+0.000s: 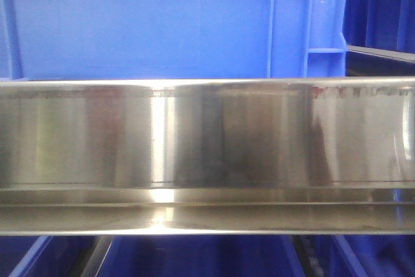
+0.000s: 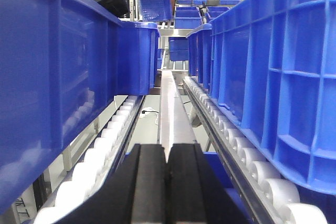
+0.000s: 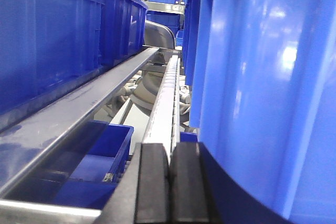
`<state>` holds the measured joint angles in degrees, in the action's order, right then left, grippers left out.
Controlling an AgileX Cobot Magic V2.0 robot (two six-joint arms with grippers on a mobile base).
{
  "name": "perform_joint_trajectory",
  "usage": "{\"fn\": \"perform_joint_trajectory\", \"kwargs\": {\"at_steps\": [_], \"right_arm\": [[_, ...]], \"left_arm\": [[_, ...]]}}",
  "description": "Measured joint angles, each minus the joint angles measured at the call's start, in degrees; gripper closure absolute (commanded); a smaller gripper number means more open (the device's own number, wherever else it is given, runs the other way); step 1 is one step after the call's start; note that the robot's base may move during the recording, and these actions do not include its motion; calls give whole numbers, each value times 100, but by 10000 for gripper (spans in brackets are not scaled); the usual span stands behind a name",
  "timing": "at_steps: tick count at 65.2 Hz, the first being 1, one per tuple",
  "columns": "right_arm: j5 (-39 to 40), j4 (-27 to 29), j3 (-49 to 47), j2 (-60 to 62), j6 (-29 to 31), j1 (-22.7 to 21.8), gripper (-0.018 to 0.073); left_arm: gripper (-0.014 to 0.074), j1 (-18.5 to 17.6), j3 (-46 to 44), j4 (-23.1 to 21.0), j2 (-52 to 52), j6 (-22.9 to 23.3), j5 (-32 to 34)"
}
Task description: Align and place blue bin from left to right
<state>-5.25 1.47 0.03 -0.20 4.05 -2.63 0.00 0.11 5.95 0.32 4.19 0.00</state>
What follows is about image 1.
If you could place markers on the stainless steel shelf beam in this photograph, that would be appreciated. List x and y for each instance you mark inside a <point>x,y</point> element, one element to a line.
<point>284,156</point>

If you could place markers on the blue lower middle bin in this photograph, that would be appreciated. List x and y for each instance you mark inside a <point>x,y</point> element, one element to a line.
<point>202,255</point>

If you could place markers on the light blue upper bin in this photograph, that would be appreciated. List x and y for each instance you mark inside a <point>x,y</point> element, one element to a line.
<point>135,39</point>

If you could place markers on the blue lower right bin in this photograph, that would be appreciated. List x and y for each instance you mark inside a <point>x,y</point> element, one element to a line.
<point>365,255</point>

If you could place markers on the dark blue upper right bin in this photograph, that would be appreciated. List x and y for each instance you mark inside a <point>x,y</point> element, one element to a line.
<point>380,24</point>

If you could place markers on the blue lower left bin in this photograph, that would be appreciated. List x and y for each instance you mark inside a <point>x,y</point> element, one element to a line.
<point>43,255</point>

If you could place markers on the roller track rail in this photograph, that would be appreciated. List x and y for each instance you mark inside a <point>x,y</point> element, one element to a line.
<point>307,256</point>

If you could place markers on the left steel divider rail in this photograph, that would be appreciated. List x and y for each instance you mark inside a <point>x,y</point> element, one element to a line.
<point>98,256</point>

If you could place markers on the dark rear shelf rail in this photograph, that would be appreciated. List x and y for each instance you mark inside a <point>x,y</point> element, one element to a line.
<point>372,62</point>

